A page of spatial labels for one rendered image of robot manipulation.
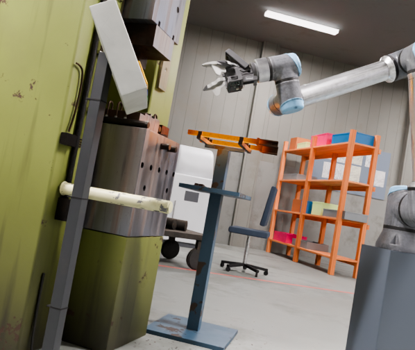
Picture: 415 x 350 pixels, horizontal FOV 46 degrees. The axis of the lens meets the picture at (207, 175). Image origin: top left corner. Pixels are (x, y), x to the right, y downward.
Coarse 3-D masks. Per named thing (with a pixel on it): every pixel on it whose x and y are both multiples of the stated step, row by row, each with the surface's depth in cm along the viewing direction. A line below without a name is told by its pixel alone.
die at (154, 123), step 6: (108, 114) 210; (114, 114) 209; (120, 114) 208; (132, 114) 207; (138, 114) 206; (144, 114) 210; (150, 114) 215; (144, 120) 210; (150, 120) 215; (156, 120) 221; (150, 126) 216; (156, 126) 222; (156, 132) 223
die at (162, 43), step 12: (132, 24) 211; (144, 24) 210; (156, 24) 208; (132, 36) 211; (144, 36) 209; (156, 36) 209; (168, 36) 220; (144, 48) 212; (156, 48) 211; (168, 48) 222; (168, 60) 225
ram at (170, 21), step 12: (132, 0) 207; (144, 0) 205; (156, 0) 204; (168, 0) 214; (180, 0) 227; (132, 12) 206; (144, 12) 204; (156, 12) 206; (168, 12) 216; (180, 12) 229; (168, 24) 218; (180, 24) 230
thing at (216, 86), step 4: (216, 80) 189; (220, 80) 188; (212, 84) 189; (216, 84) 189; (220, 84) 189; (224, 84) 188; (204, 88) 191; (208, 88) 190; (212, 88) 190; (216, 88) 189; (220, 88) 188; (216, 92) 189
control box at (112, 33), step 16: (112, 0) 144; (96, 16) 143; (112, 16) 144; (112, 32) 143; (112, 48) 143; (128, 48) 144; (112, 64) 143; (128, 64) 144; (128, 80) 143; (144, 80) 145; (128, 96) 146; (144, 96) 154; (128, 112) 174
